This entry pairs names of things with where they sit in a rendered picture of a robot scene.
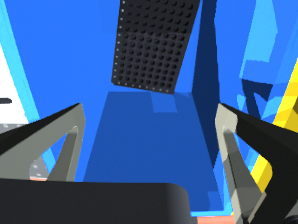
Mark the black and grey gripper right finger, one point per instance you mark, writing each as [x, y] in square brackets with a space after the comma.
[278, 146]

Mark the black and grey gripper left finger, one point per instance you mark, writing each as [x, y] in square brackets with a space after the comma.
[21, 146]

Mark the yellow open bin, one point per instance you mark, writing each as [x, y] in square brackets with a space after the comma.
[287, 117]

